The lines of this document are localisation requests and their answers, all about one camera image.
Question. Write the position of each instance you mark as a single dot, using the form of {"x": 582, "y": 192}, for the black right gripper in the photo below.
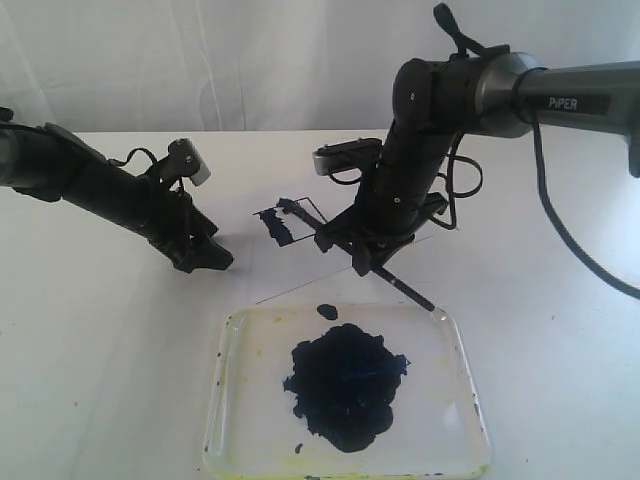
{"x": 377, "y": 225}

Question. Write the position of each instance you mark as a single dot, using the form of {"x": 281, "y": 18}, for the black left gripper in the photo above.
{"x": 174, "y": 226}

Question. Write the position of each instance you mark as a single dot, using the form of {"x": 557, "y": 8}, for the black paint brush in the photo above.
{"x": 292, "y": 207}

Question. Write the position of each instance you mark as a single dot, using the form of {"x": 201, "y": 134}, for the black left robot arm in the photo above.
{"x": 50, "y": 164}

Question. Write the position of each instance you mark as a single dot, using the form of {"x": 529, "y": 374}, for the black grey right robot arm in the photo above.
{"x": 436, "y": 103}

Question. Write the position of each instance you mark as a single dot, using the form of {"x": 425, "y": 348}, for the dark blue paint blob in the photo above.
{"x": 344, "y": 383}

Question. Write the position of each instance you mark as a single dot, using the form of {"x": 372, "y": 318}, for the clear plastic tray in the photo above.
{"x": 438, "y": 431}

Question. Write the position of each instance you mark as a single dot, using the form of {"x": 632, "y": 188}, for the white paper with black square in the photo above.
{"x": 293, "y": 245}

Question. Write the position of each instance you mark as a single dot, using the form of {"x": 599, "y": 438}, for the white backdrop curtain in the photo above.
{"x": 106, "y": 66}

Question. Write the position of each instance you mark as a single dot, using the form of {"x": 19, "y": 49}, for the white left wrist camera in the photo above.
{"x": 184, "y": 161}

